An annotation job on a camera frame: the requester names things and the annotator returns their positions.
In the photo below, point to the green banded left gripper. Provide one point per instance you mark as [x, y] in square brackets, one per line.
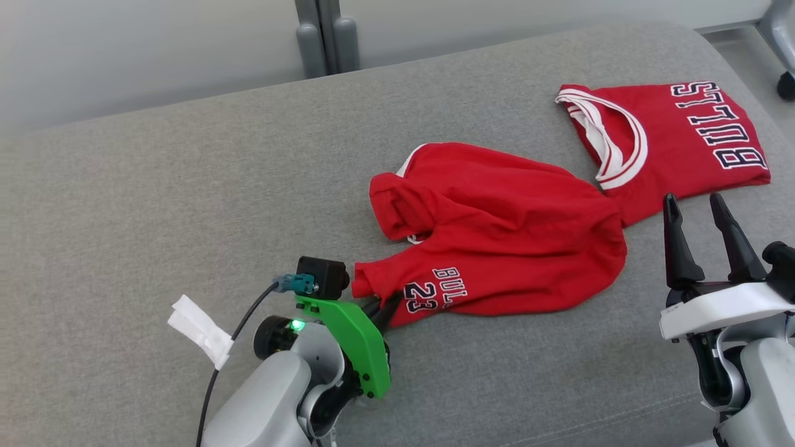
[360, 347]

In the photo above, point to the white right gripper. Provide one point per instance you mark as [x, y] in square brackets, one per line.
[720, 307]

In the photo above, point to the red white Bulls jersey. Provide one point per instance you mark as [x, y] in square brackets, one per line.
[677, 143]

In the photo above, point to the red Bulls shorts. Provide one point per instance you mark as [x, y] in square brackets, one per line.
[509, 230]

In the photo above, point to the grey chair base with caster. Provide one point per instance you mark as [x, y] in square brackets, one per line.
[779, 37]

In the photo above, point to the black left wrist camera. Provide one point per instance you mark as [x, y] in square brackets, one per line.
[323, 276]

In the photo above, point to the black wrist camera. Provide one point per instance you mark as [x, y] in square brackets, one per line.
[323, 276]
[782, 267]

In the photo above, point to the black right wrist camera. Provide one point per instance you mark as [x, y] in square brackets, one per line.
[782, 267]

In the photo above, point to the grey metal partition post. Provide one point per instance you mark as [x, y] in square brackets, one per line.
[326, 37]

